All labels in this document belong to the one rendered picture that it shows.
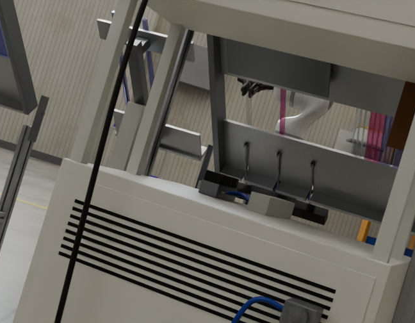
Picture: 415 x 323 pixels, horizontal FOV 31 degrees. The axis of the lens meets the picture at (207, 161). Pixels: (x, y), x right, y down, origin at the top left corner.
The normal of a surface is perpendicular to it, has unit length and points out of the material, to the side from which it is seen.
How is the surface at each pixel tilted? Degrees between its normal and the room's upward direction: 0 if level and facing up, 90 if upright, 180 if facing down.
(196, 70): 90
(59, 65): 90
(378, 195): 137
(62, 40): 90
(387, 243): 90
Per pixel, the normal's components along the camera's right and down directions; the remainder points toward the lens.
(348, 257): -0.33, -0.11
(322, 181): -0.44, 0.63
